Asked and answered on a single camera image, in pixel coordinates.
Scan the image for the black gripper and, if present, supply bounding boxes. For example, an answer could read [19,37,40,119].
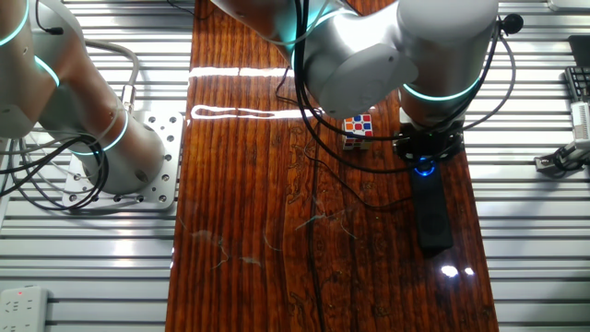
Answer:
[394,131,465,162]

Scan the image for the black soundbar speaker with knob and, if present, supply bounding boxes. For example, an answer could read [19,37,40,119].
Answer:
[411,156,455,253]

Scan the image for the rubik's cube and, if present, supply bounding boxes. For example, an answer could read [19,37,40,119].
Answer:
[341,113,375,151]

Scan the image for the metal clamp tool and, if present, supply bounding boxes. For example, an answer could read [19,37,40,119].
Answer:
[533,140,590,176]

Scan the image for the black foam microphone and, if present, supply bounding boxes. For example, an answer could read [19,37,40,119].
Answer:
[501,12,525,37]

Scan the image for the black keyboard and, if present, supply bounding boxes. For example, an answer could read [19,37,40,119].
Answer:
[563,65,590,102]

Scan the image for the black flat panel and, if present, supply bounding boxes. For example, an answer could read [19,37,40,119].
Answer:
[567,34,590,68]

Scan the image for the brown wood grain board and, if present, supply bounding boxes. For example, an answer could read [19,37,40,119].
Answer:
[164,0,502,332]

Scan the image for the white power strip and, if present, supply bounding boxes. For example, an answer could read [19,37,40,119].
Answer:
[0,284,51,332]

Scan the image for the thin black speaker cable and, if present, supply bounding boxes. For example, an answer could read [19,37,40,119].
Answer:
[274,64,415,213]

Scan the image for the aluminium frame beam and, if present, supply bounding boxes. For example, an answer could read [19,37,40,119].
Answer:
[547,0,590,13]

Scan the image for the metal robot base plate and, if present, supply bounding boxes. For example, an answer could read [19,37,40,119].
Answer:
[62,109,185,213]

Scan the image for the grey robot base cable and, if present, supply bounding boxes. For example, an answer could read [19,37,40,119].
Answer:
[85,39,142,114]

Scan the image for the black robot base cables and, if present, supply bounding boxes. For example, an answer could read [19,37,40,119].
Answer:
[0,132,112,212]

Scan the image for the short black plug cable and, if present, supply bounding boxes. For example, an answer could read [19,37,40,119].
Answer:
[34,0,65,37]

